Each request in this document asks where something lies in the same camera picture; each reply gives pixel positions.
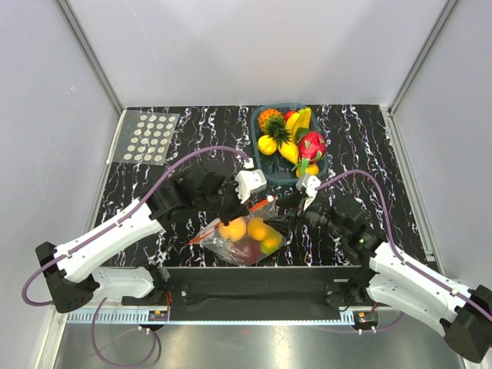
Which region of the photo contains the yellow lemon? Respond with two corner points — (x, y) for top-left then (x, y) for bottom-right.
(257, 135), (278, 156)

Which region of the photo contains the white slotted cable duct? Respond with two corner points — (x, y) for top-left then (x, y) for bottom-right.
(67, 308), (355, 326)

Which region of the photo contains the orange pineapple toy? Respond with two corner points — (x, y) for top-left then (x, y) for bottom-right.
(258, 108), (291, 145)

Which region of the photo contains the small yellow orange fruit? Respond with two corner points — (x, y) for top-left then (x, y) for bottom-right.
(278, 141), (298, 165)

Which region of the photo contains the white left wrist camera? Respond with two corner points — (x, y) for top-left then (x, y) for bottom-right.
(234, 169), (268, 204)

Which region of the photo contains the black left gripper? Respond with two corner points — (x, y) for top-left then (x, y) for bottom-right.
(196, 175), (254, 227)

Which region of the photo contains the pink dragon fruit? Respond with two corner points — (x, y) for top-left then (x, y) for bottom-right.
(294, 129), (327, 178)

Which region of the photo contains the aluminium frame rail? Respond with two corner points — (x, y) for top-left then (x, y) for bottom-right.
(334, 278), (469, 310)

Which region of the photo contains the yellow green mango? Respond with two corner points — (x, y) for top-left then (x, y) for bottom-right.
(260, 234), (284, 255)

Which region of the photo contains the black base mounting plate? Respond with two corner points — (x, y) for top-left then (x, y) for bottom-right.
(122, 266), (375, 308)

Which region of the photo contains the clear zip top bag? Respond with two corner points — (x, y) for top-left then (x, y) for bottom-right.
(191, 195), (286, 266)

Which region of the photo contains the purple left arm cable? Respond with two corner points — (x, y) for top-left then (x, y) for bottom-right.
(21, 145), (254, 367)

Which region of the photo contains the clear sheet with white dots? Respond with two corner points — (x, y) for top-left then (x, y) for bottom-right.
(108, 110), (180, 166)

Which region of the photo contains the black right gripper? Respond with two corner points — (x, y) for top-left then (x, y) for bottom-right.
(263, 188), (348, 239)

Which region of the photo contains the yellow banana bunch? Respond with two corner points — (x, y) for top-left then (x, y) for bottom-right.
(285, 107), (312, 141)

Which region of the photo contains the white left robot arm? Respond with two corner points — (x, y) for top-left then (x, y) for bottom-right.
(35, 170), (267, 314)

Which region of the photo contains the red apple behind bananas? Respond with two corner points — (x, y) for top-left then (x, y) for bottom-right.
(284, 111), (296, 121)

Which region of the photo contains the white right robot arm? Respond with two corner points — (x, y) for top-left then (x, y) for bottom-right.
(265, 196), (491, 364)

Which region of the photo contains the transparent blue plastic fruit tray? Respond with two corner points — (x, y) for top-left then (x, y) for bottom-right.
(251, 104), (329, 185)

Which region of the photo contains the green lime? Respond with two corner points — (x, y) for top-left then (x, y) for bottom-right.
(295, 128), (311, 140)

